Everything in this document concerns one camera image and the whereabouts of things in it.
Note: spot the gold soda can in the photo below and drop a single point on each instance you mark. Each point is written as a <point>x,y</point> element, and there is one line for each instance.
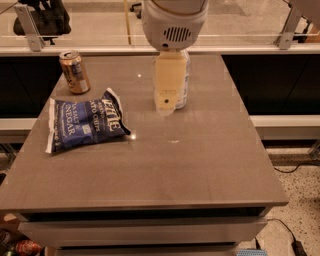
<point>74,71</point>

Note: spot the black office chair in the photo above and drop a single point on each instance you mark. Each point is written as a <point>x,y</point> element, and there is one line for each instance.
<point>50,17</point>
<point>134,7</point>

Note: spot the red soda can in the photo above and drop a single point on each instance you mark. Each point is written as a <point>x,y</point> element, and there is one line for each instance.
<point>27,248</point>

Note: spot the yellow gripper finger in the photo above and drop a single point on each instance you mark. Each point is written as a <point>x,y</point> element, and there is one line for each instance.
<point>170,71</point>

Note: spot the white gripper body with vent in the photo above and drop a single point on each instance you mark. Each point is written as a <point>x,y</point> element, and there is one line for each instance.
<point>175,29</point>

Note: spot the metal glass bracket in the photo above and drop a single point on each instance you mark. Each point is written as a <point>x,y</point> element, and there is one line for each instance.
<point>285,38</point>
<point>34,39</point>

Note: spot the clear plastic water bottle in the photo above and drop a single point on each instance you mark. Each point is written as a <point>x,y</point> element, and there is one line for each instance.
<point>182,97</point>

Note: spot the blue kettle chip bag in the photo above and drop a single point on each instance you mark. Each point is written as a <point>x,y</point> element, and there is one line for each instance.
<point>85,123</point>

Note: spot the left metal glass bracket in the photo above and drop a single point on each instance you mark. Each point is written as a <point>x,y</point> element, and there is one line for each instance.
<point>34,39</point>

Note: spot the black office chair left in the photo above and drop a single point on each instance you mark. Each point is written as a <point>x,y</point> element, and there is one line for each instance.
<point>50,17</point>

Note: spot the black power adapter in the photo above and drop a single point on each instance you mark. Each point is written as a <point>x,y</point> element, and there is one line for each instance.
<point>298,248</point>

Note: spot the grey drawer cabinet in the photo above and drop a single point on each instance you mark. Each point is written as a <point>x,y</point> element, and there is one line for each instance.
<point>225,232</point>

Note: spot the black office chair centre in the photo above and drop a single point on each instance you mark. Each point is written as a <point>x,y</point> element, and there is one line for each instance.
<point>134,7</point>

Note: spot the right metal glass bracket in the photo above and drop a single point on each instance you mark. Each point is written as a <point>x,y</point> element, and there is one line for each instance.
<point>285,38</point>

